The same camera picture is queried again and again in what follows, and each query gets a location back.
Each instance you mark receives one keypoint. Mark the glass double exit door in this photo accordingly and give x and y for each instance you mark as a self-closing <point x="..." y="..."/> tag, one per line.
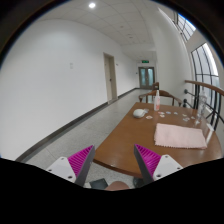
<point x="146" y="77"/>

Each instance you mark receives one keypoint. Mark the white computer mouse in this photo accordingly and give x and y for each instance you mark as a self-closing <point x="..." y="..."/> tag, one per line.
<point x="139" y="113"/>

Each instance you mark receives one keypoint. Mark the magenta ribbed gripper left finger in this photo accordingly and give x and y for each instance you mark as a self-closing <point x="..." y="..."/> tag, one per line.
<point x="74" y="168"/>

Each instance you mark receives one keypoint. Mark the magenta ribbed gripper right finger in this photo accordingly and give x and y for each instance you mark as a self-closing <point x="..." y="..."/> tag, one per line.
<point x="153" y="166"/>

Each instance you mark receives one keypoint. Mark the pink towel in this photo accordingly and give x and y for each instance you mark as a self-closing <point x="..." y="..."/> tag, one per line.
<point x="179" y="137"/>

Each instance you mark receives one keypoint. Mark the wooden handrail with black balusters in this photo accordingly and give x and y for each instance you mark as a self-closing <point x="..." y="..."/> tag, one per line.
<point x="213" y="101"/>

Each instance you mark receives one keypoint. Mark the wooden stool seat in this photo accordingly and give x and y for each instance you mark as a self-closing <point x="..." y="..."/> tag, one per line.
<point x="116" y="186"/>

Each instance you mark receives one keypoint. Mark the white spray bottle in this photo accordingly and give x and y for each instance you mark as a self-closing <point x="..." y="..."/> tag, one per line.
<point x="157" y="101"/>

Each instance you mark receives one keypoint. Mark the wooden armchair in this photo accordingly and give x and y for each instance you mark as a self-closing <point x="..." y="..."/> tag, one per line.
<point x="162" y="93"/>

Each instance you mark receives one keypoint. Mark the beige corridor door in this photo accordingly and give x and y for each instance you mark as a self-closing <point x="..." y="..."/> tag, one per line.
<point x="110" y="77"/>

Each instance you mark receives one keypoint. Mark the clear glass vase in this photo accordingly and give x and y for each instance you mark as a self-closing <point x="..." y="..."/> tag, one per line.
<point x="201" y="106"/>

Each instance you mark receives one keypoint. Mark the round ceiling light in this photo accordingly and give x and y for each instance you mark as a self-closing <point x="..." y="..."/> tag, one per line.
<point x="92" y="5"/>

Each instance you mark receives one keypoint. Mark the green exit sign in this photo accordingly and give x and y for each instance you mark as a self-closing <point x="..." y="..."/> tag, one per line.
<point x="145" y="61"/>

